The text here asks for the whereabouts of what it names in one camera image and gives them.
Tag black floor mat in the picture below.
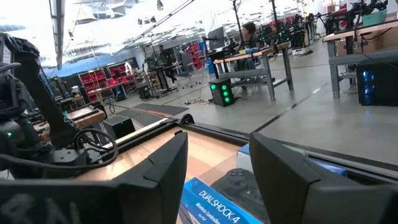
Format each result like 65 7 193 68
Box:
132 102 190 117
116 108 164 127

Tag wooden workbench with robot arms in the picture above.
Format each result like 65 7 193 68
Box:
322 18 398 100

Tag small black computer tower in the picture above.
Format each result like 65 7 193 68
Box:
136 84 152 101

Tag standing person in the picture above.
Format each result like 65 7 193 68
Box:
158 44 180 88

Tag black computer tower green lights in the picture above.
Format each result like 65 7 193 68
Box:
208 78 236 108

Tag blue DualShock controller box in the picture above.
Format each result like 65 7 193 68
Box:
178 142 348 224

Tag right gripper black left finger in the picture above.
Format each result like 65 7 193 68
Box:
0 130 189 224

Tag black aluminium table frame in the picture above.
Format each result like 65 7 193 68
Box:
102 113 398 185

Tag black robot arms on workbench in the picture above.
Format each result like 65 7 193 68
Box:
317 0 389 35

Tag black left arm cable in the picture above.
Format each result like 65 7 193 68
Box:
0 128 120 171

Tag yellow cable on floor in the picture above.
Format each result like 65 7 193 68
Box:
184 97 213 106

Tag red parts shelf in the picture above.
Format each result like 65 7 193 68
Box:
77 68 108 102
107 62 137 91
186 43 205 71

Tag teal plastic bin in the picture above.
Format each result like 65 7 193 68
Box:
361 8 389 27

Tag wooden neighbouring table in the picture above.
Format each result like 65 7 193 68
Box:
32 105 108 143

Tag grey office chair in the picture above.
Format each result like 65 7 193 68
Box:
178 52 201 89

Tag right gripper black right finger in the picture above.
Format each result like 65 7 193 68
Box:
249 131 398 224

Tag wooden workbench with grey legs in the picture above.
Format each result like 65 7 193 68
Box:
213 41 295 102

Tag black computer monitor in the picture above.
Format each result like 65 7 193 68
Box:
207 26 226 52

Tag black computer tower blue lights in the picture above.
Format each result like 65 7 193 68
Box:
356 57 398 107

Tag seated person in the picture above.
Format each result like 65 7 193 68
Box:
233 21 259 73

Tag dark ceiling pillar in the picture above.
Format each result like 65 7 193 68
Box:
49 0 67 71

